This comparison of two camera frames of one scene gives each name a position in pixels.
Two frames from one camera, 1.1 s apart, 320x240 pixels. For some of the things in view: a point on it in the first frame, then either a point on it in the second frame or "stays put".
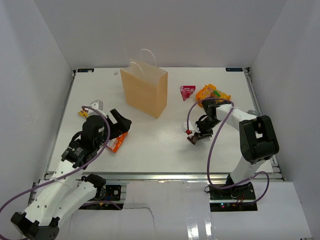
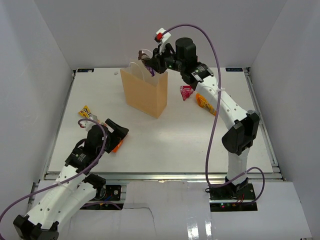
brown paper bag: (145, 84) stays put
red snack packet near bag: (186, 91) stays put
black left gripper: (122, 126) → (119, 133)
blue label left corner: (85, 70) stays put
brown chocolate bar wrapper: (193, 139) → (144, 58)
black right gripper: (201, 133) → (157, 61)
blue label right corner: (234, 69) stays put
